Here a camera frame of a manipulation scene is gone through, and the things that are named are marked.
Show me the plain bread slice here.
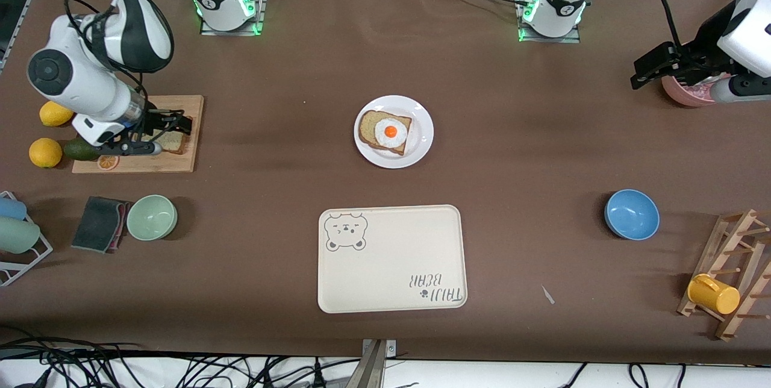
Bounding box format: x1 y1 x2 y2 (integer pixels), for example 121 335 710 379
142 114 195 155

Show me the white round plate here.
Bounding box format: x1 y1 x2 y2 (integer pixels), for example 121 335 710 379
354 95 434 169

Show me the wooden cutting board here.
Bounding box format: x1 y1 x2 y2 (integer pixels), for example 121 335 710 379
72 95 204 174

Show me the pink bowl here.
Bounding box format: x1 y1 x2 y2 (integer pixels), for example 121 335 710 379
661 72 738 107

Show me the green avocado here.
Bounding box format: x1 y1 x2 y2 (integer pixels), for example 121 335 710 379
63 138 98 161

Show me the pale green bowl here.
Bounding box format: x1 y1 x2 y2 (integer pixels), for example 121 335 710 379
126 195 178 242

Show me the yellow lemon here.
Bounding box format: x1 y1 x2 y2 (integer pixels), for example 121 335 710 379
39 101 74 128
28 137 63 169

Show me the grey folded cloth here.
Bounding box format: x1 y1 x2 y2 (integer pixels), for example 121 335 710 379
71 196 130 254

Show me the blue bowl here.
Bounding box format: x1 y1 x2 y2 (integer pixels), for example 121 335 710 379
604 189 661 241

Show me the light blue cup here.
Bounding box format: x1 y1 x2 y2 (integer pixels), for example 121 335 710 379
0 196 28 221

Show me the pale green cup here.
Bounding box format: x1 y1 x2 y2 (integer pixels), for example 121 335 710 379
0 216 41 254

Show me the fried egg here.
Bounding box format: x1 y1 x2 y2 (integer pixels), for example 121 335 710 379
374 118 408 149

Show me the yellow cup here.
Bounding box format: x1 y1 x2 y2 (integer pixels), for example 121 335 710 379
687 274 741 315

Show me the wooden cup rack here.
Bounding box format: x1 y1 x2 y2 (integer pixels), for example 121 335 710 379
676 208 771 342

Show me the cream bear print tray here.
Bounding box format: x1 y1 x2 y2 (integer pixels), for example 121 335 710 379
317 204 469 314

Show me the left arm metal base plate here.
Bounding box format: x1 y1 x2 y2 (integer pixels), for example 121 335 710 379
517 0 582 44

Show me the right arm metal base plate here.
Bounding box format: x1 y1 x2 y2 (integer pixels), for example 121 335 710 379
200 0 267 37

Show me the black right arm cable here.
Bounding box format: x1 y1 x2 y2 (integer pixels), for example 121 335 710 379
63 0 176 95

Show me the white wire rack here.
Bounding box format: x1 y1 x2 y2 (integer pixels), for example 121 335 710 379
0 190 54 287

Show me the black floor cable bundle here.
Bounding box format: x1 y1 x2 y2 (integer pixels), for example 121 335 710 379
0 328 362 388

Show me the metal table clamp bracket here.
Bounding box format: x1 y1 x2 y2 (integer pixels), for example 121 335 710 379
346 339 397 388

